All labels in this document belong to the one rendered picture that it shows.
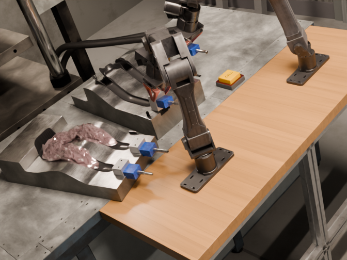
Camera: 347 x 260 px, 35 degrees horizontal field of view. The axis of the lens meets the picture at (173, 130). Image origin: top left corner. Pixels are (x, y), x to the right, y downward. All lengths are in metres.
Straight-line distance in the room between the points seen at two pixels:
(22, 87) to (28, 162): 0.78
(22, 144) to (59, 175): 0.24
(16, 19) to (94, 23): 0.76
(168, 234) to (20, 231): 0.50
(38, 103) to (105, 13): 2.61
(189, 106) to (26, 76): 1.35
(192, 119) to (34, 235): 0.62
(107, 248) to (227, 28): 1.14
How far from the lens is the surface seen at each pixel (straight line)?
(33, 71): 2.77
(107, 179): 1.76
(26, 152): 1.95
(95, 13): 4.93
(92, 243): 1.86
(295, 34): 1.99
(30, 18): 2.41
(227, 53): 2.31
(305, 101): 1.93
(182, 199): 1.67
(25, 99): 2.56
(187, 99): 1.54
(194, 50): 2.10
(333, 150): 2.94
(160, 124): 1.91
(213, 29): 2.54
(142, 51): 1.85
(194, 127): 1.61
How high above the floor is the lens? 1.91
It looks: 35 degrees down
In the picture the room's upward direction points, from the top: 19 degrees counter-clockwise
